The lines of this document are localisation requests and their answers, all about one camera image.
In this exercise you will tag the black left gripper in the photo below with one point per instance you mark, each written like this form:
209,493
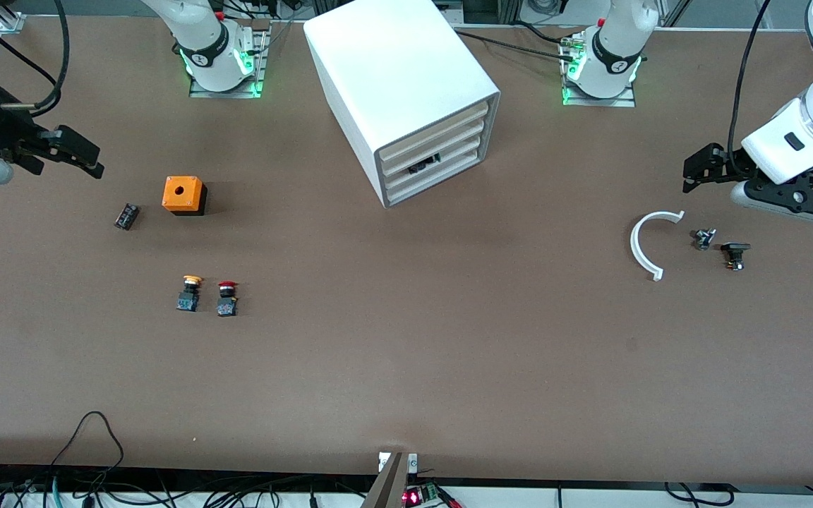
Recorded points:
720,165

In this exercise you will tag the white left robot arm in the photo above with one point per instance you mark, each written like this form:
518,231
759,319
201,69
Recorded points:
615,49

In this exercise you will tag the yellow push button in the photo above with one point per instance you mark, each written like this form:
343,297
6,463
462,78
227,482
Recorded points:
189,296

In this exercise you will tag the red push button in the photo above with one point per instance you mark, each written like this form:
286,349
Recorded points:
227,302

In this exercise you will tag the small black contact block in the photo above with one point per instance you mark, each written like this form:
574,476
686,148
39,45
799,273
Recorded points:
127,216

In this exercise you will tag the white curved plastic arc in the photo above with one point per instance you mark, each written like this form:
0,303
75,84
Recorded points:
635,243

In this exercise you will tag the circuit board with red LED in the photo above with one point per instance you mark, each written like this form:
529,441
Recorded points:
420,495

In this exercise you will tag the aluminium profile bar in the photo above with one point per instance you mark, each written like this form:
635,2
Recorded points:
387,487

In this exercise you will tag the small metal switch part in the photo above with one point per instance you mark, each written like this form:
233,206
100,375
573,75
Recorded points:
704,238

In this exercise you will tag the small black bracket part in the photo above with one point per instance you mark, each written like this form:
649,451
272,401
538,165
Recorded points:
735,250

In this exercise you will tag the orange button enclosure box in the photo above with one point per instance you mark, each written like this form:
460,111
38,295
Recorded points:
182,192

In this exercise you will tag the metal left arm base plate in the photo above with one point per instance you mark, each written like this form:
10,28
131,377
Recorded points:
597,103

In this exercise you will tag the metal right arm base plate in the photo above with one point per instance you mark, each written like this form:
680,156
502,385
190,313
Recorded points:
223,94

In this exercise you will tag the silver corner bracket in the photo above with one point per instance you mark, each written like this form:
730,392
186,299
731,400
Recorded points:
11,22

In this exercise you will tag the white profile end bracket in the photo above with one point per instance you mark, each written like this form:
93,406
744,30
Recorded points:
412,462

